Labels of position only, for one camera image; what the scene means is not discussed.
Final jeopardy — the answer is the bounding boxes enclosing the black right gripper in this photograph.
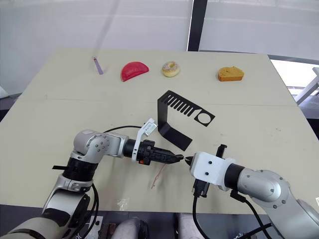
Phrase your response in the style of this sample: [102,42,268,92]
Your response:
[185,143,227,198]

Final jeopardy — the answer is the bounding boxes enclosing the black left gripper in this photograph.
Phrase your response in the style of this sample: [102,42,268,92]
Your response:
[138,140,184,167]

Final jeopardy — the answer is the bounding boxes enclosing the black slotted watch stand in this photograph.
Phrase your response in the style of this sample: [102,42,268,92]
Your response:
[157,90,216,152]

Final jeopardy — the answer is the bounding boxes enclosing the grey rounded shape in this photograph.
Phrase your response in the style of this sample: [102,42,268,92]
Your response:
[177,213,198,239]
[116,216,151,239]

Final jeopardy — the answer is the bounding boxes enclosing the sprinkled toy donut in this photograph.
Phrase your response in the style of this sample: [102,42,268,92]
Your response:
[161,61,181,78]

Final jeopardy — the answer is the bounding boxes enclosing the red half-round toy slice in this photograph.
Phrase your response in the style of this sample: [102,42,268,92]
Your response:
[120,61,150,83]

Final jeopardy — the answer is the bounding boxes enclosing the orange toy cake slice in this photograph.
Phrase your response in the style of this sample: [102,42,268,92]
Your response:
[216,66,245,83]

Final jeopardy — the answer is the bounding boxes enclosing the black window pillar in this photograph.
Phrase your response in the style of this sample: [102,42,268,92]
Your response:
[186,0,208,52]

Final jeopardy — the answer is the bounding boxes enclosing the thin pink watch strap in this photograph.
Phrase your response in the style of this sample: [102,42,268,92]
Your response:
[150,163,168,192]

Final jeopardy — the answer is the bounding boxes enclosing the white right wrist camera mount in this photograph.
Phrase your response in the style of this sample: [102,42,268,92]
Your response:
[190,152,236,192]

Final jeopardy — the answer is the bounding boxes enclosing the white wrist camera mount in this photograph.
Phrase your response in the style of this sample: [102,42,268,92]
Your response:
[190,152,236,192]
[131,118,159,164]

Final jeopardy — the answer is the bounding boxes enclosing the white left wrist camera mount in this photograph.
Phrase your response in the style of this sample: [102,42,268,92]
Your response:
[131,118,159,164]

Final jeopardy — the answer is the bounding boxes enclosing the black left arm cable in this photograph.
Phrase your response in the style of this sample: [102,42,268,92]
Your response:
[102,125,143,133]

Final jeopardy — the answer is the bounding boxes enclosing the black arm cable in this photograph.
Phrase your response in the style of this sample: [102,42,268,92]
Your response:
[102,125,143,133]
[192,190,273,239]

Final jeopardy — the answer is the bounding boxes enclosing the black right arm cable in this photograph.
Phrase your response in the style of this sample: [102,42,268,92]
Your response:
[192,190,273,239]

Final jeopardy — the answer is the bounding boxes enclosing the purple watch strap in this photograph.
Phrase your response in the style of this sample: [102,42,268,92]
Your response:
[92,56,104,75]

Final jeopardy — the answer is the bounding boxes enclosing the white metal frame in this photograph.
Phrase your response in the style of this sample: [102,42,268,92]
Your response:
[295,66,319,106]

